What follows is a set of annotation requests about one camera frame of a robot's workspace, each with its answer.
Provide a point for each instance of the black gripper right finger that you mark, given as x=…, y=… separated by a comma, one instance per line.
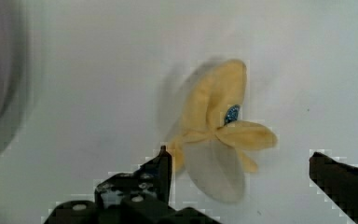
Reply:
x=339, y=181

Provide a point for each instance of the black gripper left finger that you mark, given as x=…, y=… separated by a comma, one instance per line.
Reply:
x=140, y=197

